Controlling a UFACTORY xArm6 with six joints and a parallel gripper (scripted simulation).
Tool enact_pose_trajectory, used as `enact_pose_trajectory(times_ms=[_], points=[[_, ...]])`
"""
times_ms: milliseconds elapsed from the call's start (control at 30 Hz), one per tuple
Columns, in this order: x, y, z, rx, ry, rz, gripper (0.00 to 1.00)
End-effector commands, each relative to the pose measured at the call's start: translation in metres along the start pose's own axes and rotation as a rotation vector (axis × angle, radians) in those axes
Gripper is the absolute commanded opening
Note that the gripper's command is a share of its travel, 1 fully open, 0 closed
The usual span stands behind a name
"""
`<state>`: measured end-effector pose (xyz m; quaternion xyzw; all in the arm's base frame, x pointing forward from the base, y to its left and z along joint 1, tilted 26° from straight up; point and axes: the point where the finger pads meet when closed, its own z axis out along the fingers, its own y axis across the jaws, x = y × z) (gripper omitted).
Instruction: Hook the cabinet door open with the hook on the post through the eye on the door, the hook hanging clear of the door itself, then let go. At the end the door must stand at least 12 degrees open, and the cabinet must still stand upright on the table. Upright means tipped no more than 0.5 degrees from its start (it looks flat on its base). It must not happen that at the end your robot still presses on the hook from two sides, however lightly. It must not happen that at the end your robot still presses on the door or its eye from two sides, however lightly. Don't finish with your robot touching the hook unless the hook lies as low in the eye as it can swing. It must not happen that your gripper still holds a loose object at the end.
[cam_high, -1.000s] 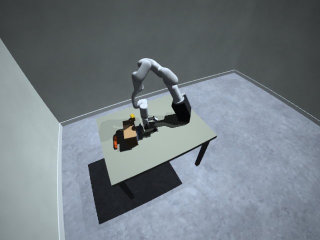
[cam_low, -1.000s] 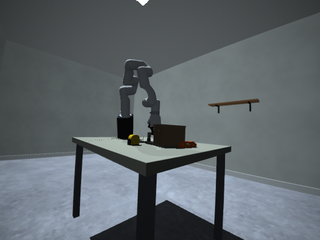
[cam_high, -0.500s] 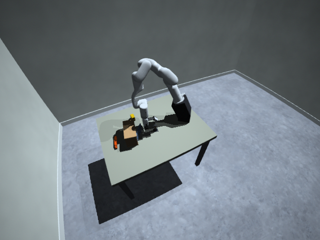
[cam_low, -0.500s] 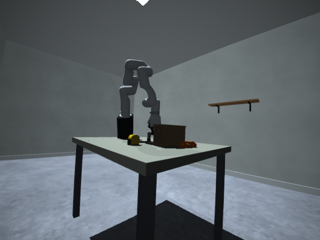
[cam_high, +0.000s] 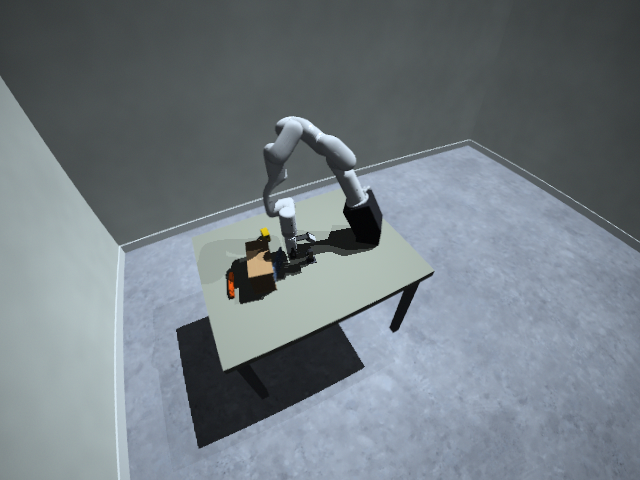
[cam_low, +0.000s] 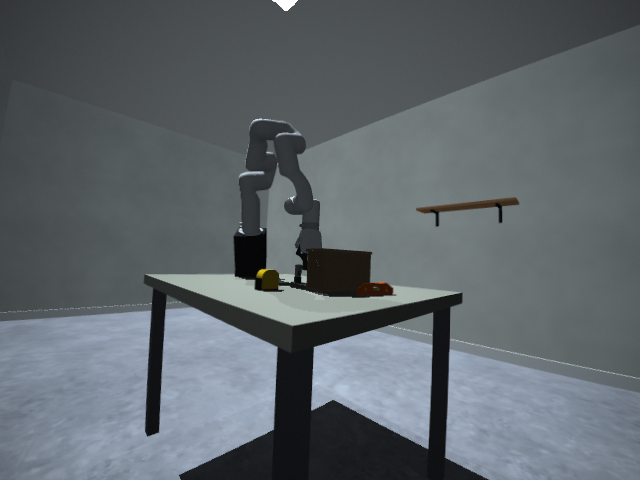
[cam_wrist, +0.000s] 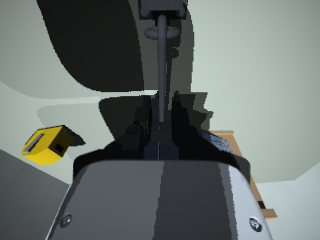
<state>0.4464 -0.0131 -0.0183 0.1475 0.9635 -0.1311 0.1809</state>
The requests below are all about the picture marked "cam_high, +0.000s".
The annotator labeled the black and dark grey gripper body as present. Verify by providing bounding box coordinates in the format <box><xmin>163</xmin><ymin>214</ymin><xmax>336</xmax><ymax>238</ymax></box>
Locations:
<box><xmin>285</xmin><ymin>234</ymin><xmax>297</xmax><ymax>254</ymax></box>

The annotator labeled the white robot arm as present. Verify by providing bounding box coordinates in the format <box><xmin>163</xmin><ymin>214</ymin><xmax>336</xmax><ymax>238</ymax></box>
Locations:
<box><xmin>263</xmin><ymin>117</ymin><xmax>371</xmax><ymax>238</ymax></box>

